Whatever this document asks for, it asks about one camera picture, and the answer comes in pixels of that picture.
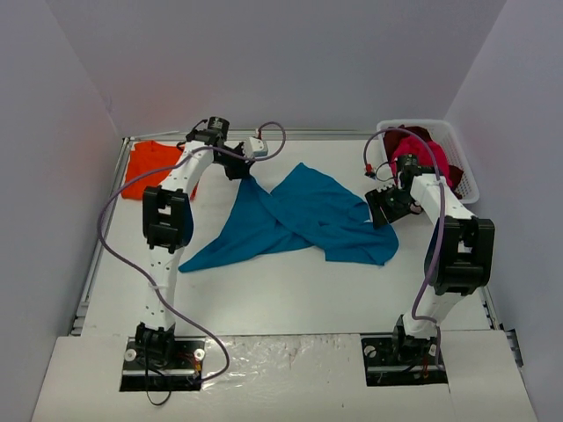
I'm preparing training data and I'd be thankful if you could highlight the teal blue t shirt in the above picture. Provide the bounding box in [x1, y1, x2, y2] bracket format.
[179, 164, 399, 273]

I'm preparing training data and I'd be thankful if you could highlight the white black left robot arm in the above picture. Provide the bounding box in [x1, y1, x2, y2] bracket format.
[135, 116, 253, 368]

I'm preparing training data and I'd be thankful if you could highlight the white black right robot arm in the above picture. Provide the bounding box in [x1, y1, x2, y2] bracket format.
[365, 154, 495, 363]

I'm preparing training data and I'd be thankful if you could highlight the pink magenta t shirt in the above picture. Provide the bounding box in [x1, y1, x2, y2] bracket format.
[390, 135, 452, 187]

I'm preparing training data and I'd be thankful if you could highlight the dark maroon t shirt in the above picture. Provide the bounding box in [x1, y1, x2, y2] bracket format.
[383, 125, 464, 200]

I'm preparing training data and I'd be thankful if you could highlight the white plastic laundry basket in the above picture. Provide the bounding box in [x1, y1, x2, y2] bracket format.
[377, 119, 479, 205]

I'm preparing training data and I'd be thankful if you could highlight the folded orange t shirt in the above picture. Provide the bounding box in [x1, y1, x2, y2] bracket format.
[121, 140, 183, 200]

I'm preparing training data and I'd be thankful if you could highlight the white front cover board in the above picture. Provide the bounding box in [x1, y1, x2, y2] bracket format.
[33, 331, 536, 421]

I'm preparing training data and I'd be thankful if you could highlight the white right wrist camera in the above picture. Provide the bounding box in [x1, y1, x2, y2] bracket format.
[364, 162, 388, 180]

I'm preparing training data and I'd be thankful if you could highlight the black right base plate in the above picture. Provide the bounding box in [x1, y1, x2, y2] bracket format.
[361, 334, 448, 387]

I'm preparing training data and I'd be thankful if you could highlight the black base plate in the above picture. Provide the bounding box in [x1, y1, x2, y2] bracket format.
[120, 338, 206, 392]
[361, 334, 448, 387]

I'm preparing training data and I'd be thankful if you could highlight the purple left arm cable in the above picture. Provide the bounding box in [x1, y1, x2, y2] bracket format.
[96, 121, 287, 382]

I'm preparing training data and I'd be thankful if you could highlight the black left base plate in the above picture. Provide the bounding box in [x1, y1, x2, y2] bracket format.
[120, 338, 206, 392]

